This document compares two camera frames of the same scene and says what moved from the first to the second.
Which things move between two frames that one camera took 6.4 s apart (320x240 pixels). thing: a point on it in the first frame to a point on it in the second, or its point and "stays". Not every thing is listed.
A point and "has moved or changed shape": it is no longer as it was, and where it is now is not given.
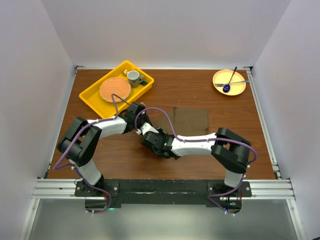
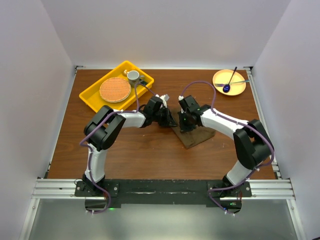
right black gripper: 161,133 to 183,127
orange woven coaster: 115,85 stays
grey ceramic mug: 134,78 stays
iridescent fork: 223,84 stays
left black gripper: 145,116 to 168,119
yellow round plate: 223,76 stays
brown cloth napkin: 188,121 has moved or changed shape
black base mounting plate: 159,192 stays
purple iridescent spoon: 227,87 stays
